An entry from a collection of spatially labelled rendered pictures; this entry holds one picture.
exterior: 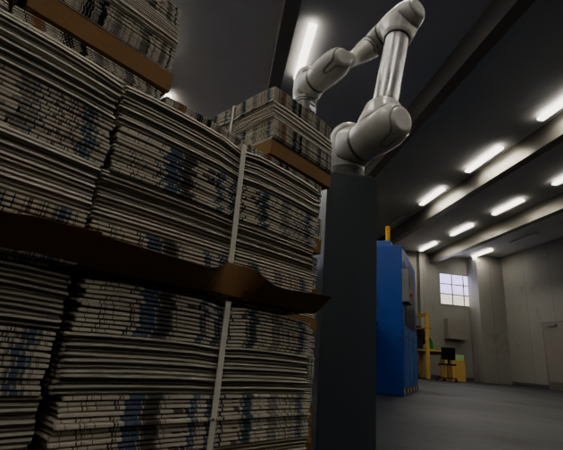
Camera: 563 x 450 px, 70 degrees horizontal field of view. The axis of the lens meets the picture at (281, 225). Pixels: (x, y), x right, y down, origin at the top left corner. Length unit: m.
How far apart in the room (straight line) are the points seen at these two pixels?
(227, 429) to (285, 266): 0.24
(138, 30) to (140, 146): 0.51
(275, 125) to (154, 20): 0.40
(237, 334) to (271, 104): 0.80
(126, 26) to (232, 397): 0.75
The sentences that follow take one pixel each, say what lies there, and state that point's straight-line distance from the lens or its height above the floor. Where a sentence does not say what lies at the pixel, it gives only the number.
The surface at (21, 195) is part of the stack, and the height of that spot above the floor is 0.43.
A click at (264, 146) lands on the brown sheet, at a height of 0.86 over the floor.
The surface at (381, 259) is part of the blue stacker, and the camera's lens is 5.23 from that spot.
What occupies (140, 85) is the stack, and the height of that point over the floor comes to 0.81.
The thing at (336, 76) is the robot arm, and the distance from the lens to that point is 1.57.
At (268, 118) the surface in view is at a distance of 1.20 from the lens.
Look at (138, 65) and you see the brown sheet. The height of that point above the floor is 0.85.
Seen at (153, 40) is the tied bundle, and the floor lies 0.93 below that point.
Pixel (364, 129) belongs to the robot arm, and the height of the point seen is 1.14.
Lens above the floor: 0.31
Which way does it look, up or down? 18 degrees up
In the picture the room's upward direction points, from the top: 5 degrees clockwise
